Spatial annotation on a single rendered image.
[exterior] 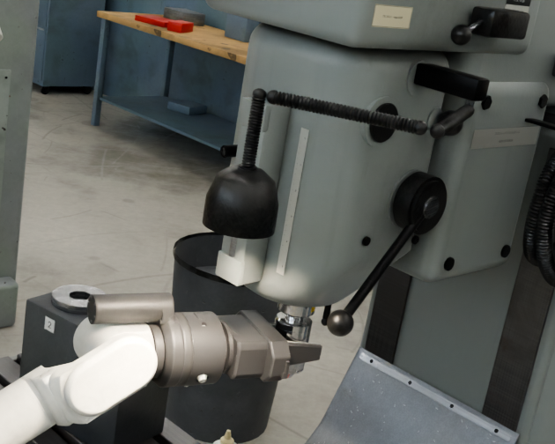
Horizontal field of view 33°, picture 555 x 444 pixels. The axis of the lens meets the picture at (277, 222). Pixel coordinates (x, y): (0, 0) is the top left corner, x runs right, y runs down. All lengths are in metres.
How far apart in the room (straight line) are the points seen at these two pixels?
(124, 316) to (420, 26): 0.46
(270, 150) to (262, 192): 0.15
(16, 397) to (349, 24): 0.53
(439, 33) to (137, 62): 7.43
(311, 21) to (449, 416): 0.76
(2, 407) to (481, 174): 0.62
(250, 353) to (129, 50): 7.45
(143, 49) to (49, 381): 7.36
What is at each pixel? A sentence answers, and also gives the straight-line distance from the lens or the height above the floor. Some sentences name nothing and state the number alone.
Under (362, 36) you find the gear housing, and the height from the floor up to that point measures 1.64.
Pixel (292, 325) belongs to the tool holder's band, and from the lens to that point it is 1.18.
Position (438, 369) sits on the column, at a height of 1.11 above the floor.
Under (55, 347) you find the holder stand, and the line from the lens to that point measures 1.54.
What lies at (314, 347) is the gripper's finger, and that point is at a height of 1.24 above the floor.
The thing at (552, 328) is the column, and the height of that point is 1.25.
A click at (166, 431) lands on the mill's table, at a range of 1.61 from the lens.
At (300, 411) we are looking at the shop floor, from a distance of 3.67.
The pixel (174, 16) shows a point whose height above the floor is 0.93.
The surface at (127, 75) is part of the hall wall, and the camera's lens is 8.54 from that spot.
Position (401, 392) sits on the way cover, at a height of 1.05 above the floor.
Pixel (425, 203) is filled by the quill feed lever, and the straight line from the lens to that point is 1.09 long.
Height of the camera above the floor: 1.74
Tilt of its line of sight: 17 degrees down
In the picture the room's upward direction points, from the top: 10 degrees clockwise
